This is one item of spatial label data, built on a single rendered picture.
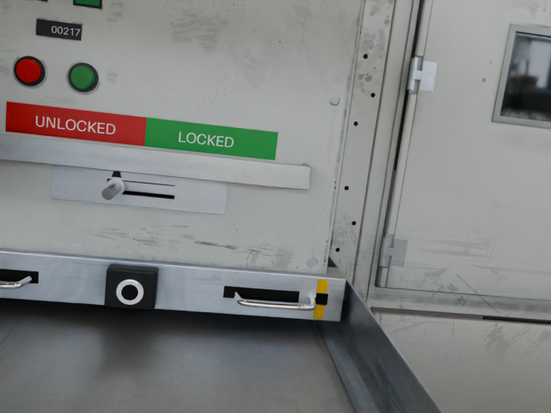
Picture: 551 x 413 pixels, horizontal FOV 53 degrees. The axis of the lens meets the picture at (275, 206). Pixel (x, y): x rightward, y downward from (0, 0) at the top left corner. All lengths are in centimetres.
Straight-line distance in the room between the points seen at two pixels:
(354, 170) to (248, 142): 31
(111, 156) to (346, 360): 36
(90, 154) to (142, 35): 15
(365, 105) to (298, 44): 28
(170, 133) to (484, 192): 57
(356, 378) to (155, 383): 22
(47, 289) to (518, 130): 78
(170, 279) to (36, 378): 20
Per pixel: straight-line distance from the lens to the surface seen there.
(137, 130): 69
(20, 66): 71
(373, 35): 95
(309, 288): 72
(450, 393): 113
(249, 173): 65
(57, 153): 67
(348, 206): 96
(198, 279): 71
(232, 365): 64
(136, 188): 70
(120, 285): 69
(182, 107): 68
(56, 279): 73
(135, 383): 60
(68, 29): 70
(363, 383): 64
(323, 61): 69
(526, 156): 104
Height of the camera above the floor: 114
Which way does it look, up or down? 11 degrees down
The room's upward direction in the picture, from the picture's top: 7 degrees clockwise
